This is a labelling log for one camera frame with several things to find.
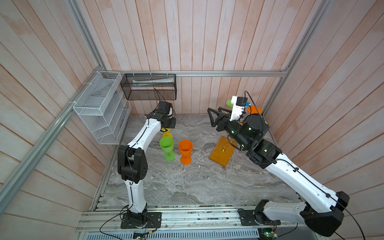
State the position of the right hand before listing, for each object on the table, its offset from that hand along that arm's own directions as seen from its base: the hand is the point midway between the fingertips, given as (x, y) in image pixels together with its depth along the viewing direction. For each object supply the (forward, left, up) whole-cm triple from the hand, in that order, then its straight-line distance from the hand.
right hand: (212, 109), depth 60 cm
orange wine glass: (+2, +12, -33) cm, 35 cm away
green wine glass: (+4, +23, -31) cm, 39 cm away
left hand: (+16, +22, -28) cm, 39 cm away
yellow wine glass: (+19, +27, -41) cm, 53 cm away
